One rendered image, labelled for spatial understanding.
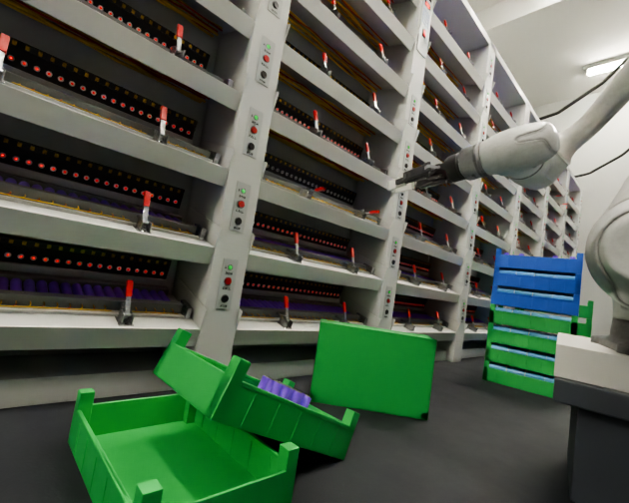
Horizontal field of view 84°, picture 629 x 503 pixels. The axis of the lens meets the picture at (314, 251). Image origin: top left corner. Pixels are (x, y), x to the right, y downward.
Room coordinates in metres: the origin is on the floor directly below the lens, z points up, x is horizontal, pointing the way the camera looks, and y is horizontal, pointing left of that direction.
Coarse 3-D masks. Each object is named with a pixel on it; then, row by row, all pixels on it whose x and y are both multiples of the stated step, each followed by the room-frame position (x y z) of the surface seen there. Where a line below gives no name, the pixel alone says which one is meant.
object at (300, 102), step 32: (128, 0) 0.81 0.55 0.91; (320, 0) 1.21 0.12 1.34; (32, 32) 0.70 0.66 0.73; (192, 32) 0.92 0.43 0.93; (96, 64) 0.78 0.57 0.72; (320, 64) 1.25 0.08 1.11; (160, 96) 0.88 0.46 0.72; (288, 96) 1.16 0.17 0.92; (0, 128) 0.69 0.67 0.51; (32, 128) 0.72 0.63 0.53; (352, 128) 1.40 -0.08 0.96; (96, 160) 0.81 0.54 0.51; (128, 160) 0.85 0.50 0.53; (288, 160) 1.19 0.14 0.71; (320, 224) 1.33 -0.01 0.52; (416, 256) 1.84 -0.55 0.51; (0, 352) 0.74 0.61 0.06; (32, 352) 0.78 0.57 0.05; (64, 352) 0.82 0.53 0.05; (96, 352) 0.86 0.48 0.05
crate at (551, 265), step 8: (496, 256) 1.49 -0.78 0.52; (504, 256) 1.47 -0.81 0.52; (512, 256) 1.45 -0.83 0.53; (520, 256) 1.43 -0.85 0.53; (528, 256) 1.41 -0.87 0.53; (536, 256) 1.40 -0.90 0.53; (496, 264) 1.48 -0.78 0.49; (504, 264) 1.47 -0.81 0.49; (512, 264) 1.45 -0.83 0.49; (520, 264) 1.43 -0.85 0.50; (528, 264) 1.41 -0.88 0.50; (536, 264) 1.40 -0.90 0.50; (544, 264) 1.38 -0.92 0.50; (552, 264) 1.36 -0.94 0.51; (560, 264) 1.35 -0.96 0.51; (568, 264) 1.33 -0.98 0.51; (576, 264) 1.32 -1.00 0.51; (536, 272) 1.49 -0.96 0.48; (544, 272) 1.45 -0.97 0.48; (552, 272) 1.41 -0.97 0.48; (560, 272) 1.37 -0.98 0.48; (568, 272) 1.33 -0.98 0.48; (576, 272) 1.31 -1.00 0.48
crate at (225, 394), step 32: (192, 352) 0.62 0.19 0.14; (192, 384) 0.50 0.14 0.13; (224, 384) 0.46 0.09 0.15; (256, 384) 0.73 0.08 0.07; (288, 384) 0.77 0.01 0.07; (224, 416) 0.45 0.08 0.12; (256, 416) 0.49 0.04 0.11; (288, 416) 0.53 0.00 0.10; (320, 416) 0.58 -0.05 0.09; (352, 416) 0.64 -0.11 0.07; (320, 448) 0.59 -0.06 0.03
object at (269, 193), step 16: (272, 176) 1.12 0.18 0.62; (272, 192) 0.92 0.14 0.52; (288, 192) 0.96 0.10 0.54; (288, 208) 0.98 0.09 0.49; (304, 208) 1.01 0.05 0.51; (320, 208) 1.05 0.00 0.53; (336, 224) 1.12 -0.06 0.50; (352, 224) 1.17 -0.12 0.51; (368, 224) 1.22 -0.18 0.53; (384, 224) 1.32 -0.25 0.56; (384, 240) 1.31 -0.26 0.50
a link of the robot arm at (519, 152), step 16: (512, 128) 0.79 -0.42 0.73; (528, 128) 0.76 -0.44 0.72; (544, 128) 0.74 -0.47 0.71; (480, 144) 0.85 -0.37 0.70; (496, 144) 0.80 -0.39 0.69; (512, 144) 0.78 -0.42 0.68; (528, 144) 0.76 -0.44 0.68; (544, 144) 0.74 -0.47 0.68; (480, 160) 0.84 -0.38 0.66; (496, 160) 0.81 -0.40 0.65; (512, 160) 0.79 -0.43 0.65; (528, 160) 0.77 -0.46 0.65; (544, 160) 0.77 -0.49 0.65; (512, 176) 0.86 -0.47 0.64; (528, 176) 0.86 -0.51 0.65
